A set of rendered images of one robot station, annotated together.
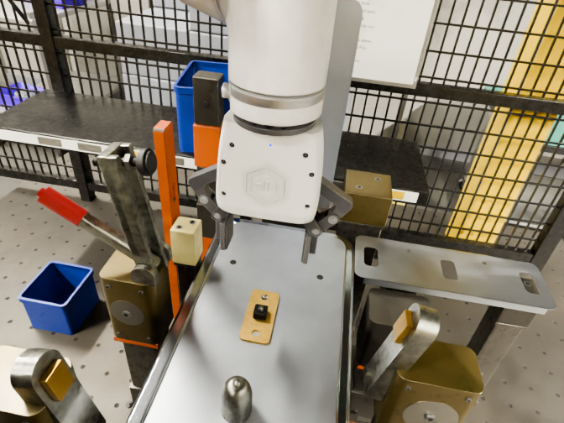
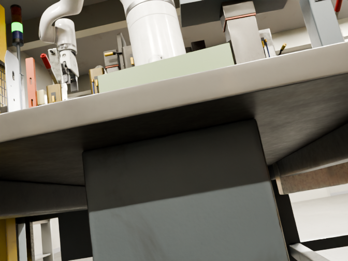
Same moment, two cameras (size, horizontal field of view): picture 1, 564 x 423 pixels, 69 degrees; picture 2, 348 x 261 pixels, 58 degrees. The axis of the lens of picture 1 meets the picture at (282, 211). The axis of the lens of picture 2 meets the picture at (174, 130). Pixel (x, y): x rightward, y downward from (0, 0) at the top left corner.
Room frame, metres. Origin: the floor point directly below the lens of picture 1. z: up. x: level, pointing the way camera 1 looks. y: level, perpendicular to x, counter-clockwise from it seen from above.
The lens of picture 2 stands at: (0.05, 1.33, 0.55)
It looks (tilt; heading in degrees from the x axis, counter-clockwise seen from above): 13 degrees up; 265
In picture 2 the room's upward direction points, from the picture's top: 10 degrees counter-clockwise
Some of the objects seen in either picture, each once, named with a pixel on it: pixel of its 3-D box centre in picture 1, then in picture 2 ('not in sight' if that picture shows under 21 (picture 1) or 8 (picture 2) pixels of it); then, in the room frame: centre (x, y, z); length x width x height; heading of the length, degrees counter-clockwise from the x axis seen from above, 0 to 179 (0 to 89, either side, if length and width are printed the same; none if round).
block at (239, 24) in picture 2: not in sight; (249, 67); (-0.30, 0.42, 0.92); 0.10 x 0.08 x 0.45; 174
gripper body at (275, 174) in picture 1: (272, 158); (68, 63); (0.36, 0.01, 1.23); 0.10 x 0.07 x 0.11; 84
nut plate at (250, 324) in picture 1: (260, 312); not in sight; (0.35, 0.01, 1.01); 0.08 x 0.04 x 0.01; 174
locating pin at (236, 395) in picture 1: (236, 399); not in sight; (0.23, 0.03, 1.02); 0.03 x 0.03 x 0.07
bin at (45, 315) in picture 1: (62, 297); not in sight; (0.56, 0.43, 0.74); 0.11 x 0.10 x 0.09; 174
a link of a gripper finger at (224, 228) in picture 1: (216, 217); (64, 75); (0.36, 0.07, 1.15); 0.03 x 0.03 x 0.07; 84
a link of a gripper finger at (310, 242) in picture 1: (320, 234); (74, 85); (0.35, -0.04, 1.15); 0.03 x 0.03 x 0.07; 84
